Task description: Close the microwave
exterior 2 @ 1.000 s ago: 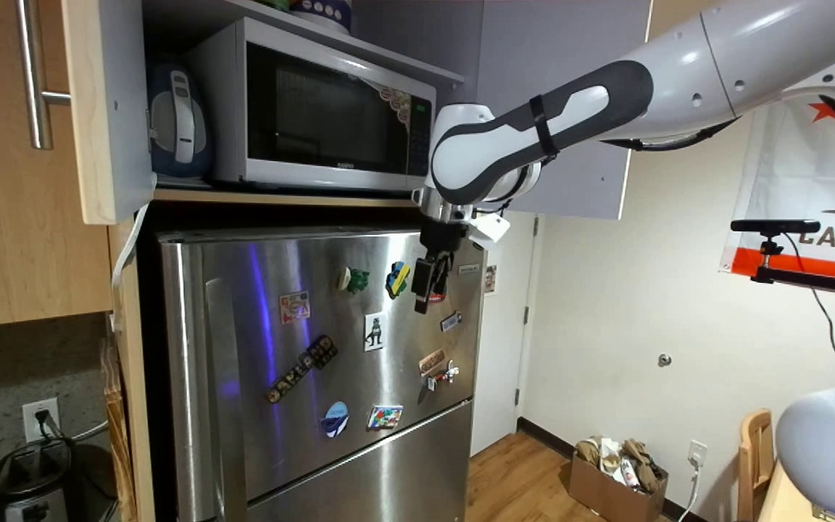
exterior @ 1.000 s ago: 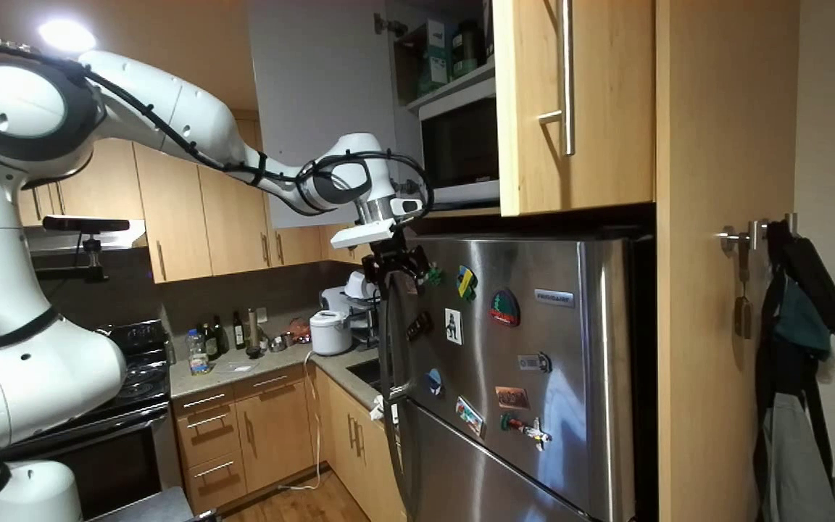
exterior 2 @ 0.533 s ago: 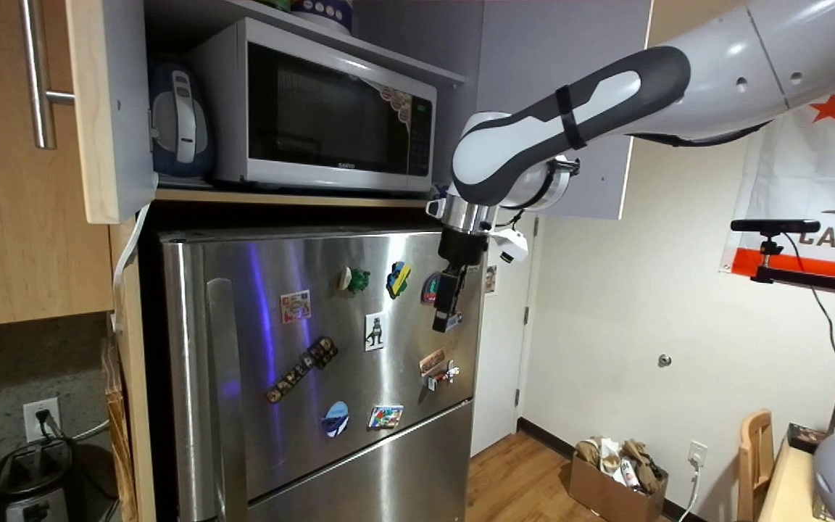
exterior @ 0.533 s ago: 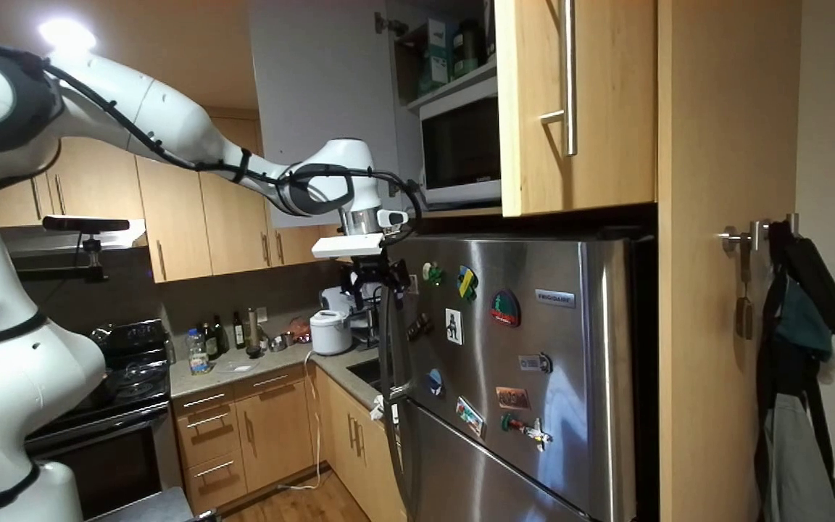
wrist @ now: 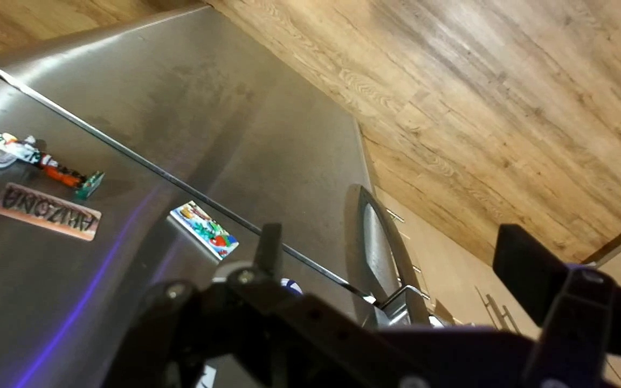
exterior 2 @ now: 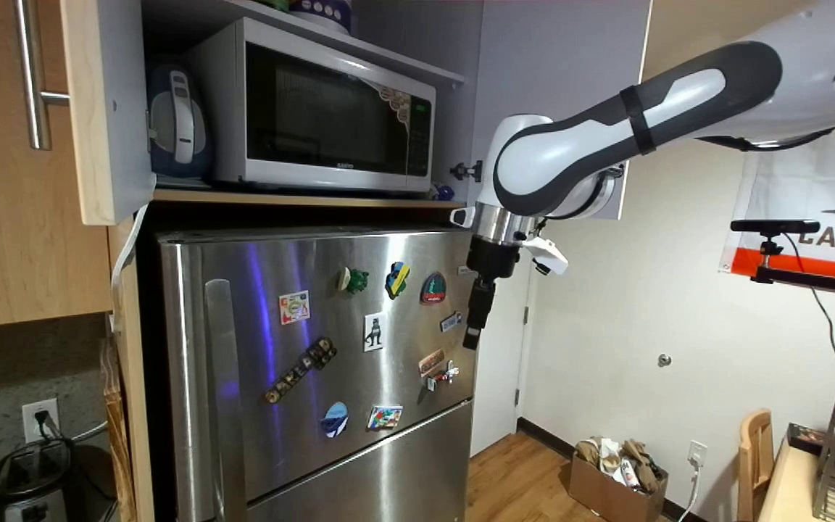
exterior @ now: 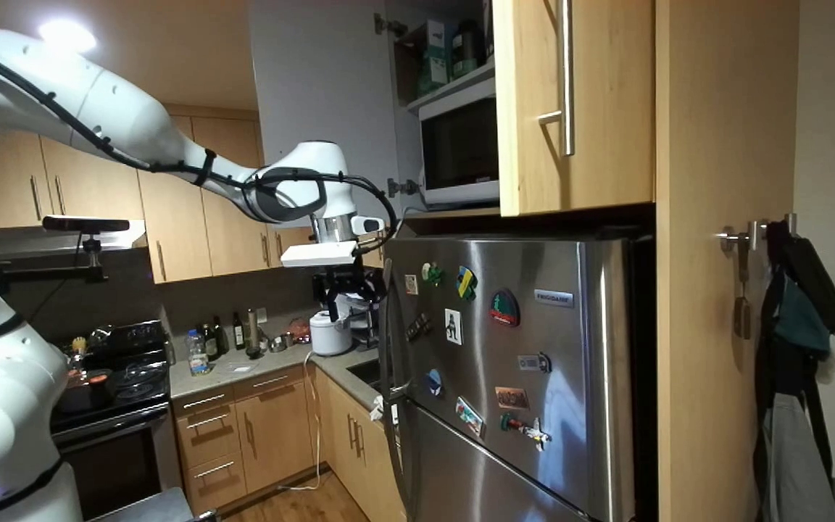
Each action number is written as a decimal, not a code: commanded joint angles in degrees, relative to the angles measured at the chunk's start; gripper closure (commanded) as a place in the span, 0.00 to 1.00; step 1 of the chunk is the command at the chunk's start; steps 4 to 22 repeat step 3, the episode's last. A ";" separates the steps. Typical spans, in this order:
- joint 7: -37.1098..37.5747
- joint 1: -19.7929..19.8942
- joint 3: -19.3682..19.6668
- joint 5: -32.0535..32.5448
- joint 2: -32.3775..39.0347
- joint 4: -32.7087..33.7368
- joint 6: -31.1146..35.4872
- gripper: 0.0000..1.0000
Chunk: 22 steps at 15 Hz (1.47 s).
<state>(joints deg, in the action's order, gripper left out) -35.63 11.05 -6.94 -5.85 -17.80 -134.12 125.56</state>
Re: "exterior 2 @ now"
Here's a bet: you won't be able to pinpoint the blue landscape magnet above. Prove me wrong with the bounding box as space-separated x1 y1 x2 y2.
365 399 407 434

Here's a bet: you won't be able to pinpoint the stainless steel fridge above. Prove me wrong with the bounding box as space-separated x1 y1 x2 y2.
155 227 481 522

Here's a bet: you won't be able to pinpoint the round blue magnet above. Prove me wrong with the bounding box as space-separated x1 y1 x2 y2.
318 399 353 440

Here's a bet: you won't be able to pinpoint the white grey kettle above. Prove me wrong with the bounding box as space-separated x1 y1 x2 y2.
146 64 211 169

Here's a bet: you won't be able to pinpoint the cardboard box with scraps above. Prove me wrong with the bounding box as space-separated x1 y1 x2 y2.
566 434 674 522

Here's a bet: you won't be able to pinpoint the green fridge magnet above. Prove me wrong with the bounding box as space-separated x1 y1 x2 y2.
333 263 375 295

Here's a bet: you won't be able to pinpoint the California flag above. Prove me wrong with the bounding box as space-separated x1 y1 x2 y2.
723 143 835 295

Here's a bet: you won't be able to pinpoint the steel bar cabinet handle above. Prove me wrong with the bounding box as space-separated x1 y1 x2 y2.
11 0 72 154

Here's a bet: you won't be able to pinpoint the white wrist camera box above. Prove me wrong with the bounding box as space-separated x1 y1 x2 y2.
517 235 571 280

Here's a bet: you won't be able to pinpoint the black camera cable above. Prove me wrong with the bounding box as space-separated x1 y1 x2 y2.
779 233 835 447

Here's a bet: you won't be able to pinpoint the white microwave oven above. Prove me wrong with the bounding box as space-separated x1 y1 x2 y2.
211 21 390 192

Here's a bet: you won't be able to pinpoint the black stereo camera bar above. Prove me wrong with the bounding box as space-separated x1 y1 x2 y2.
727 217 824 237

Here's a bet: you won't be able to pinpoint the white square colourful magnet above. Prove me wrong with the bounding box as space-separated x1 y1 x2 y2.
276 288 314 331

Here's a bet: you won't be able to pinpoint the wooden fridge side panel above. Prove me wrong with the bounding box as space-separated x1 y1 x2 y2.
110 217 163 522

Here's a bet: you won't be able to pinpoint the airplane shaped magnet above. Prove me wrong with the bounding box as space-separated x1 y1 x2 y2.
416 359 461 405

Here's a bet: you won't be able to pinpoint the wooden cabinet door grey inside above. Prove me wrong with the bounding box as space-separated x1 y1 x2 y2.
472 0 656 221
56 0 156 230

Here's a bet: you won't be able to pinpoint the wooden chair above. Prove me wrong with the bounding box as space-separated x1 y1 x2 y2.
733 408 779 522

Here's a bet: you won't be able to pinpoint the blue white bowl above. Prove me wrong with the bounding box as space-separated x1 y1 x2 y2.
292 0 356 32

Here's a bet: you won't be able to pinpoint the white wall outlet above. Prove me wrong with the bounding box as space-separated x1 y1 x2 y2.
20 393 63 447
685 437 713 476

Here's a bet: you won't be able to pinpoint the black rice cooker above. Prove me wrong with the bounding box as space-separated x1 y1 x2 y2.
0 434 123 522

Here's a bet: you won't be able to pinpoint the row of dark tile magnets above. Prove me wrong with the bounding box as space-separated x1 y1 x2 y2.
261 334 340 408

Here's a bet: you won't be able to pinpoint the light wooden table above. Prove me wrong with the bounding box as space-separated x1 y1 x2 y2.
753 437 833 522

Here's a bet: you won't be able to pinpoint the blue strip magnet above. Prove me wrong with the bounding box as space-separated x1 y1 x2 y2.
434 308 468 335

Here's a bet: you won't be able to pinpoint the metal cabinet door hinge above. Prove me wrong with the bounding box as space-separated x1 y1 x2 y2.
449 156 485 189

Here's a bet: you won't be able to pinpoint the white room door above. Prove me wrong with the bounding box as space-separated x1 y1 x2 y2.
468 263 539 459

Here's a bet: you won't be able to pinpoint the white photo magnet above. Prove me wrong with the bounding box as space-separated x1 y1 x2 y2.
361 308 390 354

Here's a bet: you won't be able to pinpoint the yellow blue fridge magnet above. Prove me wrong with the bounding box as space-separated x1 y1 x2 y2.
384 257 419 301

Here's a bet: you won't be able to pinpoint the round red green magnet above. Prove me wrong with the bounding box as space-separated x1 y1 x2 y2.
419 269 452 309

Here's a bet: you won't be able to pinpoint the white power cable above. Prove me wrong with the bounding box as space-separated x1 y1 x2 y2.
675 466 707 522

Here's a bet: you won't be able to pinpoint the white hanging cord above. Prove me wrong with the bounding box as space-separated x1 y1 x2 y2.
107 227 156 295

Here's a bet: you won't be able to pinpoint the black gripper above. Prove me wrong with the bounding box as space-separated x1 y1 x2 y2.
461 235 523 351

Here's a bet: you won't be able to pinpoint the brown fridge magnet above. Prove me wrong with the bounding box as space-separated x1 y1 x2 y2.
416 344 449 378

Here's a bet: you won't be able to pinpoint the wooden upper kitchen cabinets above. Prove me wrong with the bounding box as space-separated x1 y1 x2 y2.
0 0 117 334

